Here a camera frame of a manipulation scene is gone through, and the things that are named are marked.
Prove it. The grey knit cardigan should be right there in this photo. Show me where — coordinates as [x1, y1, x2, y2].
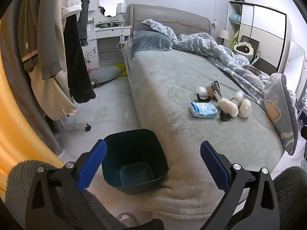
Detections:
[18, 0, 68, 81]

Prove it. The white dressing table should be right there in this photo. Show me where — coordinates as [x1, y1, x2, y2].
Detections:
[83, 8, 132, 70]

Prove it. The translucent plastic scrap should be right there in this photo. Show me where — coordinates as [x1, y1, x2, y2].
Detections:
[94, 107, 108, 121]

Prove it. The person's leg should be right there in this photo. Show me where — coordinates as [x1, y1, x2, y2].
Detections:
[272, 165, 307, 230]
[4, 159, 127, 230]

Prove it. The grey floor cushion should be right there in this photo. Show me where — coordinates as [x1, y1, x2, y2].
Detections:
[90, 66, 123, 84]

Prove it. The silver table lamp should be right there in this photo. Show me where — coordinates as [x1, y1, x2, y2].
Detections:
[117, 3, 127, 27]

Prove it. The black chair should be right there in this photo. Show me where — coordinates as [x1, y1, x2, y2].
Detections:
[240, 35, 261, 66]

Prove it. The white clothes rack base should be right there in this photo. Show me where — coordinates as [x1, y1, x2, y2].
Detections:
[59, 117, 92, 133]

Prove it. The dark grey knit vest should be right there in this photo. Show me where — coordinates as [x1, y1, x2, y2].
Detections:
[77, 0, 91, 47]

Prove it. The oval mirror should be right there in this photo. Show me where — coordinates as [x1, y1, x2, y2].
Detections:
[98, 0, 126, 18]

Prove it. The blue patterned fleece blanket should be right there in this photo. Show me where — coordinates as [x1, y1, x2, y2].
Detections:
[141, 19, 299, 156]

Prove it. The black round cap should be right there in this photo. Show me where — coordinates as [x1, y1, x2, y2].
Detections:
[219, 110, 232, 122]

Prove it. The dark teal trash bin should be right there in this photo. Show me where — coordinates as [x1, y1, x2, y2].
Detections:
[101, 129, 169, 196]

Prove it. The grey long coat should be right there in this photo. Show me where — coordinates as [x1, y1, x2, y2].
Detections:
[0, 0, 61, 155]

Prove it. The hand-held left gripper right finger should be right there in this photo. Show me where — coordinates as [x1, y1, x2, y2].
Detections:
[200, 140, 281, 230]

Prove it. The blue-grey pillow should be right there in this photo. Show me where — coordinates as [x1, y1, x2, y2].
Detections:
[131, 30, 173, 59]

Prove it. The person's left leg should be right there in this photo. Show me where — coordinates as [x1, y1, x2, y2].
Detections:
[4, 159, 127, 230]

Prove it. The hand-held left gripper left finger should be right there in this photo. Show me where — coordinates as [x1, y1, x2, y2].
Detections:
[25, 139, 107, 230]

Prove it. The blue tissue packet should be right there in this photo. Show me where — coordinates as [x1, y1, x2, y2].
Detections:
[190, 102, 219, 118]

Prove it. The black fleece coat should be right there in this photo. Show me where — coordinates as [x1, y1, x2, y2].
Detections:
[63, 12, 96, 104]

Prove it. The grey upholstered headboard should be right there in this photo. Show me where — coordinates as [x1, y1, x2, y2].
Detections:
[129, 4, 212, 39]

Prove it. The yellow-green cloth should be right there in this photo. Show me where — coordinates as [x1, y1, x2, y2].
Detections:
[230, 30, 240, 49]

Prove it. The beige bedside lamp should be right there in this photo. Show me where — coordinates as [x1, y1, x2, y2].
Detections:
[217, 29, 229, 45]

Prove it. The white and black wardrobe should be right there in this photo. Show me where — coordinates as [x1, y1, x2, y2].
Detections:
[228, 0, 292, 76]

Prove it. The person's right leg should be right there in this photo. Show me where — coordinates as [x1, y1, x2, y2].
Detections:
[272, 165, 307, 230]

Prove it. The black tissue packet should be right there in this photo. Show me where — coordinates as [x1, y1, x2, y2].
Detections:
[208, 81, 226, 101]

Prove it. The cream pet bed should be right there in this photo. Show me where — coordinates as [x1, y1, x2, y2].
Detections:
[233, 41, 255, 58]

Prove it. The yellow plastic bag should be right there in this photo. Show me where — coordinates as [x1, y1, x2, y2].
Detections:
[114, 63, 127, 76]

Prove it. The beige coat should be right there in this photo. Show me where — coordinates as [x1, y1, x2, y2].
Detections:
[29, 72, 78, 121]

